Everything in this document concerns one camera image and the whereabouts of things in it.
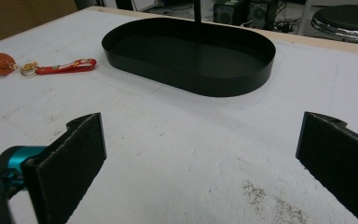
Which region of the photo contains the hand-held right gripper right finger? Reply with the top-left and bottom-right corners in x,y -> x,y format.
296,111 -> 358,224

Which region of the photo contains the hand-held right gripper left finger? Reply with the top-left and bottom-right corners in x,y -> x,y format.
22,112 -> 107,224

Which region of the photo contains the red strap keychain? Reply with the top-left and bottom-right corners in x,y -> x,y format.
20,58 -> 98,77

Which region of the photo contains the orange round keychain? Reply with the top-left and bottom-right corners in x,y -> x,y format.
0,52 -> 19,83

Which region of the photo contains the black oval metal tray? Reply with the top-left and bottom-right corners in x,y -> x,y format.
101,17 -> 277,98

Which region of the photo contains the black round stool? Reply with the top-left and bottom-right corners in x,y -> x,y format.
310,4 -> 358,44

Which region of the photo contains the brown cardboard box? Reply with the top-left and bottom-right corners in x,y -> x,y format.
0,0 -> 79,48

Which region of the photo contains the white metal stand leg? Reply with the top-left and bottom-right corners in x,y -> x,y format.
296,0 -> 313,35

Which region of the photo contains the black box device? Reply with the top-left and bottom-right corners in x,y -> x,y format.
213,0 -> 250,26
249,0 -> 278,31

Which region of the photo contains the black stand pole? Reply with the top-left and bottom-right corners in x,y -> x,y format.
193,0 -> 202,23

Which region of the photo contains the tangle of black cables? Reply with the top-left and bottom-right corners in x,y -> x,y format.
273,8 -> 301,34

